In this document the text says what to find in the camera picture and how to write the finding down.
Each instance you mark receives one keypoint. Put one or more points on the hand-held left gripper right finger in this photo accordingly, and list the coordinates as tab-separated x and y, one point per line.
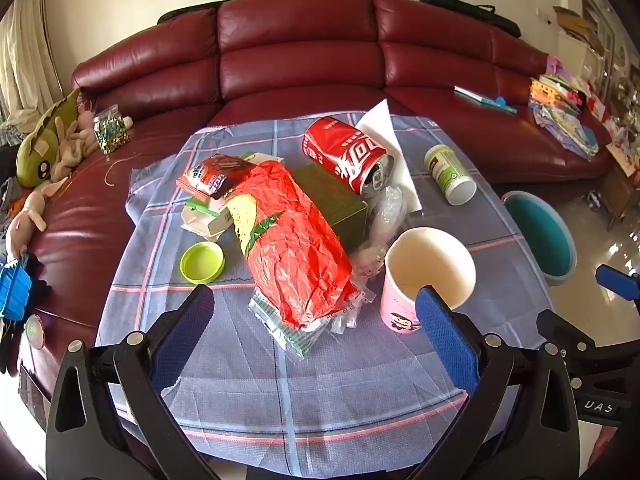
445	342

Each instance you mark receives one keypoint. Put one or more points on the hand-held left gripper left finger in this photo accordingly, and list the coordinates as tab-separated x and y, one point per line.
180	342

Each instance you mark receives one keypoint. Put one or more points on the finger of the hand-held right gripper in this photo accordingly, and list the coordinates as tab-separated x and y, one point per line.
595	340
620	282

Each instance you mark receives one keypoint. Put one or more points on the green round lid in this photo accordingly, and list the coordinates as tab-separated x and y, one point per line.
201	262

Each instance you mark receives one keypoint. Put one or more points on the pink paper cup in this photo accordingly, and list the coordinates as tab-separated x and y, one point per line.
430	260

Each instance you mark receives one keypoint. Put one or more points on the teal plastic bucket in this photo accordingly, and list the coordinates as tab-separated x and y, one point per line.
542	230

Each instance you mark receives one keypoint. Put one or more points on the green and white foil packet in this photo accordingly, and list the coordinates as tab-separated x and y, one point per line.
280	332

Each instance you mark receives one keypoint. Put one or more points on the white and green carton box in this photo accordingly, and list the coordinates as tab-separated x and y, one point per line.
207	217

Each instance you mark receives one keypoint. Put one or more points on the clear plastic bag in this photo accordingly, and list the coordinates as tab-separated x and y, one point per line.
385	215

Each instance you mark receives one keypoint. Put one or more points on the red crinkled plastic bag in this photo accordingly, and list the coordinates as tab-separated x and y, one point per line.
290	240

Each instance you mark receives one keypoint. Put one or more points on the orange snack packet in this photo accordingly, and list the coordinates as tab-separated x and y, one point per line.
210	175

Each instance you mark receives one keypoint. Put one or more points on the white bottle with green label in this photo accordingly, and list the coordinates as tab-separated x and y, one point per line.
447	170

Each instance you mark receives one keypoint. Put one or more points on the dark green box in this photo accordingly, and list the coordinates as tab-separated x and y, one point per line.
335	205

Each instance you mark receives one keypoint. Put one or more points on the red soda can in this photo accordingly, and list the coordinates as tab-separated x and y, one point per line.
345	152

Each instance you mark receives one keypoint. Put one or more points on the white paper napkin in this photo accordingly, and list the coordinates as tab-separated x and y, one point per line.
385	120

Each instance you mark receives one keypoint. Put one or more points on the plaid grey blue tablecloth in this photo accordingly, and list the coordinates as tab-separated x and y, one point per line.
240	400

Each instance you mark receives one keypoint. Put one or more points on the wooden side table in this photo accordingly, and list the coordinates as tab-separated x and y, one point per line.
622	185

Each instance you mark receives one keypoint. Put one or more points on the small round white disc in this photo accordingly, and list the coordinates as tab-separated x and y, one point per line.
35	331

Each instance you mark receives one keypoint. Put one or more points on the blue plastic toy basket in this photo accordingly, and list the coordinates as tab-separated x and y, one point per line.
12	290

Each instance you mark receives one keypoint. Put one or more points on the pile of colourful papers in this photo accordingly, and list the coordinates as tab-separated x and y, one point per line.
565	110

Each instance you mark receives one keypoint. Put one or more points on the pink beige plush bunny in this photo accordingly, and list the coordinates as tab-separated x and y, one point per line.
27	210

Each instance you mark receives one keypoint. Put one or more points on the beige plush toy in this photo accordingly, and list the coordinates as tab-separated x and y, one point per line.
72	147

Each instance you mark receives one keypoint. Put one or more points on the clear bag of beads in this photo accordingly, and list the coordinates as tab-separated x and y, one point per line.
110	130

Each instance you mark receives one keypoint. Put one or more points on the thin teal book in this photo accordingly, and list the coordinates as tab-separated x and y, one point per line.
475	94

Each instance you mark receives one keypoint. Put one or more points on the green plush toy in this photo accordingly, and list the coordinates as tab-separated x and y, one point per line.
42	135

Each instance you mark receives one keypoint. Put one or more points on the open cardboard box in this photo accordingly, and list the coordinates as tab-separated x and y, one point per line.
575	25

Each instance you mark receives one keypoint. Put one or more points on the black bag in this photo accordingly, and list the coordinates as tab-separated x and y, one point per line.
470	10

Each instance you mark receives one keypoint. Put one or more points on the red leather sofa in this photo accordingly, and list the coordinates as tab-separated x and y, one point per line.
300	55

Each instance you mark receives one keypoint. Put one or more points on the cream curtain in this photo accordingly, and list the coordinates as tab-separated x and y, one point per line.
25	60

